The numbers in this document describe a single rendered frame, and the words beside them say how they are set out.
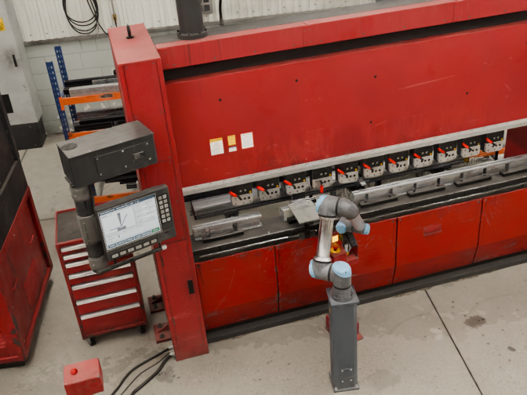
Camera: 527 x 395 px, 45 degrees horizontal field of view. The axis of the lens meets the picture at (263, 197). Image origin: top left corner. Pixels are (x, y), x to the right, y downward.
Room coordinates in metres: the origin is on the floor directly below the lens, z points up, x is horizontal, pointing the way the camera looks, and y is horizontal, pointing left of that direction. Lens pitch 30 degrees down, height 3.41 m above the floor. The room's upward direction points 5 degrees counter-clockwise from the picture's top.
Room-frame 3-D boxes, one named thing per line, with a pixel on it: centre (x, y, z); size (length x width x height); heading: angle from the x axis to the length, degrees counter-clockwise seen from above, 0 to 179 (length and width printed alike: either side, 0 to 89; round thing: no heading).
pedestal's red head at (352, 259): (3.72, -0.51, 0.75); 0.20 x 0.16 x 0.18; 112
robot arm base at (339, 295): (3.20, -0.45, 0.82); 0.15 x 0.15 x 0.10
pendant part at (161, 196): (3.28, 0.78, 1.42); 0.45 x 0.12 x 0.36; 119
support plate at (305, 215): (3.89, -0.29, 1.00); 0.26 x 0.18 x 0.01; 13
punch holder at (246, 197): (3.93, 0.16, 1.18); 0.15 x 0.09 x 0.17; 103
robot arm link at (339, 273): (3.20, -0.44, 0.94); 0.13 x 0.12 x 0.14; 63
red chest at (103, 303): (4.03, 1.28, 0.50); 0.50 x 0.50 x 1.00; 13
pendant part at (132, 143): (3.33, 0.87, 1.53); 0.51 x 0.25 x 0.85; 119
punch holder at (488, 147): (4.39, -1.79, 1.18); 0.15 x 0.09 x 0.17; 103
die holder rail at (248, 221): (3.91, 0.28, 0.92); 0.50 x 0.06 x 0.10; 103
